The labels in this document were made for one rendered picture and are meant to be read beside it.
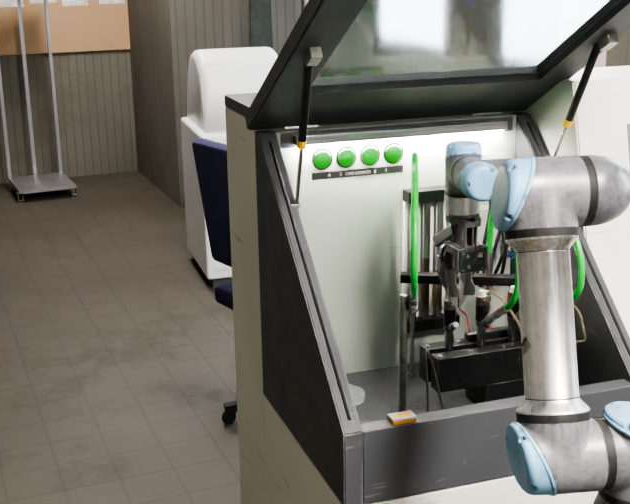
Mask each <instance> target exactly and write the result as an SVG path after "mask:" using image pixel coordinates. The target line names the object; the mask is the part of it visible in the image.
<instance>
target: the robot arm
mask: <svg viewBox="0 0 630 504"><path fill-rule="evenodd" d="M481 158H482V151H481V145H480V143H478V142H475V141H453V142H450V143H448V144H447V145H446V154H445V158H444V160H445V195H444V212H445V213H446V214H445V220H446V221H447V222H449V223H453V224H451V225H450V226H448V227H447V228H445V229H444V230H442V231H441V232H439V233H438V234H436V235H435V236H433V242H434V246H435V247H438V246H440V248H441V252H440V255H438V256H437V257H438V263H437V273H438V276H439V278H440V281H441V283H442V286H443V287H444V289H445V292H446V294H447V296H448V298H449V300H450V301H451V303H452V304H453V305H454V306H455V307H456V308H459V307H461V306H462V304H463V303H464V301H465V300H466V298H467V295H472V296H473V295H475V294H476V286H475V285H474V283H473V281H472V277H473V275H474V274H475V272H477V271H484V270H487V253H488V246H486V245H484V244H482V243H480V242H478V241H477V231H478V227H480V226H481V220H480V219H479V213H480V202H484V201H488V200H491V217H492V219H493V220H492V222H493V225H494V227H495V229H497V230H499V231H501V232H505V242H506V243H507V244H508V245H509V246H510V247H511V248H512V249H513V250H514V251H515V253H516V267H517V283H518V298H519V314H520V330H521V346H522V361H523V377H524V393H525V399H524V402H523V403H522V404H521V405H520V406H519V407H518V408H517V410H516V418H517V422H512V423H511V424H509V425H508V426H507V428H506V436H505V441H506V449H507V455H508V459H509V463H510V466H511V469H512V472H513V474H514V477H515V479H516V481H517V483H518V484H519V486H520V487H521V488H522V490H523V491H525V492H526V493H528V494H530V495H550V496H556V495H557V494H570V493H583V492H596V491H598V493H597V496H596V498H595V500H594V503H593V504H630V402H625V401H619V402H612V403H610V404H608V405H606V406H605V408H604V410H603V411H602V416H603V417H595V418H591V416H590V407H589V406H587V405H586V404H585V403H584V402H583V401H582V400H581V399H580V397H579V383H578V368H577V353H576V338H575V323H574V308H573V293H572V278H571V263H570V247H571V246H572V245H573V243H574V242H575V241H576V240H577V239H578V238H579V236H578V227H585V226H596V225H601V224H604V223H607V222H610V221H612V220H614V219H616V218H617V217H619V216H620V215H621V214H623V213H624V212H625V211H626V210H627V209H628V207H629V206H630V170H629V169H628V168H627V167H626V166H625V165H624V164H623V163H621V162H620V161H618V160H616V159H613V158H610V157H606V156H600V155H582V156H554V157H552V156H545V157H533V156H528V157H527V158H514V159H487V160H482V159H481ZM451 268H452V269H451ZM457 276H458V278H459V284H457V282H456V280H457Z"/></svg>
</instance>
